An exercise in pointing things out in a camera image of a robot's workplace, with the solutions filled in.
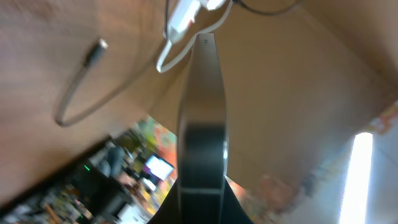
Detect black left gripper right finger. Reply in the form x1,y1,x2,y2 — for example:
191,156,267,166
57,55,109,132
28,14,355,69
220,180,253,224

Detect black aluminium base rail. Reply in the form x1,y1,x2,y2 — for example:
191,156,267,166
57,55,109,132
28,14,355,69
1,136,111,218

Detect white usb charger plug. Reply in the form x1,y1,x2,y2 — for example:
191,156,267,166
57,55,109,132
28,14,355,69
199,0,226,11

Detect white power strip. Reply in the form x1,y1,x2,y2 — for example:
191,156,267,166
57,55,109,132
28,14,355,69
164,0,201,44

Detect white power strip cord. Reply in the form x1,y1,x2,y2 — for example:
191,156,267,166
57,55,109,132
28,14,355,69
155,0,234,74

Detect turquoise screen smartphone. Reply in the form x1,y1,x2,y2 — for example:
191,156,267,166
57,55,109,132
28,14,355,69
177,34,228,223

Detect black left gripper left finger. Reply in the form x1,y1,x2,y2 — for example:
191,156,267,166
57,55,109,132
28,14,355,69
147,179,180,224

